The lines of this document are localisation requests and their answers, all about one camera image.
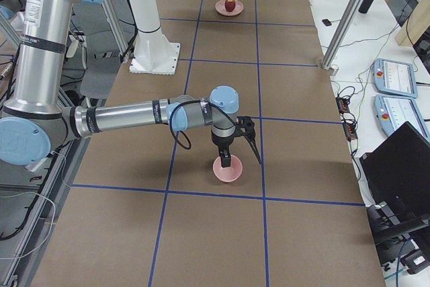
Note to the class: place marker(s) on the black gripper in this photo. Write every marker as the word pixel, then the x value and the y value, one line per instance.
pixel 222 142

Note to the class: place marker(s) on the pink bowl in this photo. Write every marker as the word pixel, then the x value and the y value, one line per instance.
pixel 228 174

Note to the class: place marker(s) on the red apple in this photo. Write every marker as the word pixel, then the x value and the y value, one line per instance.
pixel 229 5

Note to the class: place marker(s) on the pink plate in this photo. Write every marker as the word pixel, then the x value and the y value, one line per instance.
pixel 219 7

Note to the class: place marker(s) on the black orange power strip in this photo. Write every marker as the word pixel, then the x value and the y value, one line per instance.
pixel 348 120

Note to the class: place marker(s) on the small black square device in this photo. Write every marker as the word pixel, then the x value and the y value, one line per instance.
pixel 326 22

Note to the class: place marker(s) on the black laptop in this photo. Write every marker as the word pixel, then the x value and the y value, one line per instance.
pixel 398 170

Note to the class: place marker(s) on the lower blue teach pendant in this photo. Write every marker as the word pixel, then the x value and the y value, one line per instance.
pixel 393 111

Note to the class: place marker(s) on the blue teach pendant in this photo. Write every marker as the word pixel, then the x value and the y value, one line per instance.
pixel 395 78
pixel 393 111

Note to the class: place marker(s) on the upper blue teach pendant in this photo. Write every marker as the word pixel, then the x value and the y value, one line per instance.
pixel 395 78

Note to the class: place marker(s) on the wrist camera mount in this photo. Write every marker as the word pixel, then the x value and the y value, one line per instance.
pixel 246 129

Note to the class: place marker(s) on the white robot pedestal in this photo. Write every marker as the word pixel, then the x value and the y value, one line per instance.
pixel 153 52

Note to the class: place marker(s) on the aluminium frame post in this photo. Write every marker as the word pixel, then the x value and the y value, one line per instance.
pixel 341 31

